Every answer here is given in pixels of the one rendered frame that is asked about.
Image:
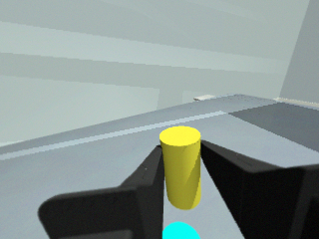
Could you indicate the cyan circle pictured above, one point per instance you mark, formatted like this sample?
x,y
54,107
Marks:
x,y
179,231

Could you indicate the yellow cylinder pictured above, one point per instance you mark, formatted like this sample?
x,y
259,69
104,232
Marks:
x,y
181,158

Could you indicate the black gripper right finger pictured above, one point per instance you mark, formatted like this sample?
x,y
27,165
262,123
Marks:
x,y
267,201

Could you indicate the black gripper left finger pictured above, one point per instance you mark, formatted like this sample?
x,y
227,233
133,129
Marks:
x,y
136,205

